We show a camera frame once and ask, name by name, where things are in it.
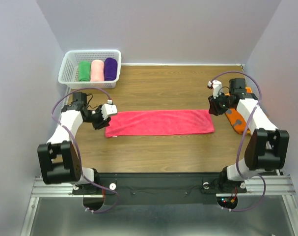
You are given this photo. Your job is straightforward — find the pink microfiber towel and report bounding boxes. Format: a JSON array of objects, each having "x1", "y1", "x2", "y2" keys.
[{"x1": 105, "y1": 110, "x2": 215, "y2": 138}]

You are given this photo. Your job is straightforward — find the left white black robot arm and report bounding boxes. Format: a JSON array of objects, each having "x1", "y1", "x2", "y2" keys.
[{"x1": 37, "y1": 92, "x2": 117, "y2": 194}]

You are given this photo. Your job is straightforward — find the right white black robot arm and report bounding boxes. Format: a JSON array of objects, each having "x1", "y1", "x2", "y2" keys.
[{"x1": 208, "y1": 78, "x2": 290, "y2": 192}]

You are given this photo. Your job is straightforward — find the orange towel with blue spots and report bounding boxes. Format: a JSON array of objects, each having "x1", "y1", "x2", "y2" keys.
[{"x1": 223, "y1": 86, "x2": 271, "y2": 136}]

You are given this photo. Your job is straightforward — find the white plastic basket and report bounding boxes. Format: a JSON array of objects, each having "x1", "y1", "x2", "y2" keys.
[{"x1": 58, "y1": 49, "x2": 122, "y2": 89}]

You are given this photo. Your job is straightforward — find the light pink rolled towel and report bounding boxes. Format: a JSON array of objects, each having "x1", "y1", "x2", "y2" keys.
[{"x1": 90, "y1": 59, "x2": 105, "y2": 82}]

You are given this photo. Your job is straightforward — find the green rolled towel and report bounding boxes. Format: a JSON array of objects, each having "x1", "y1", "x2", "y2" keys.
[{"x1": 78, "y1": 61, "x2": 91, "y2": 82}]

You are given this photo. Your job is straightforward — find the purple rolled towel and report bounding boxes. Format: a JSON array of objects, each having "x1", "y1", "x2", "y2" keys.
[{"x1": 104, "y1": 58, "x2": 118, "y2": 81}]

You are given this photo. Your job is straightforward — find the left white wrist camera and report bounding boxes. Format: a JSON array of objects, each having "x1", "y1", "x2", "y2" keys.
[{"x1": 101, "y1": 99, "x2": 118, "y2": 120}]

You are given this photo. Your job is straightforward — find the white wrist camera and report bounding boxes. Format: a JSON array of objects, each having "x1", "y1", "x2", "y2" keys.
[
  {"x1": 101, "y1": 99, "x2": 118, "y2": 120},
  {"x1": 208, "y1": 80, "x2": 222, "y2": 99}
]

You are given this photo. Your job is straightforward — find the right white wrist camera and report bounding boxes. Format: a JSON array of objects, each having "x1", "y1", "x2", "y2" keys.
[{"x1": 208, "y1": 80, "x2": 222, "y2": 99}]

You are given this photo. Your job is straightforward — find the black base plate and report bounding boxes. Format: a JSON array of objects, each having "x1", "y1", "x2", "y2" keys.
[{"x1": 42, "y1": 172, "x2": 282, "y2": 206}]

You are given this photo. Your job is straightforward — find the aluminium frame rail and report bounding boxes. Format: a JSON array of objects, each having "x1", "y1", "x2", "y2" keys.
[{"x1": 31, "y1": 173, "x2": 296, "y2": 197}]

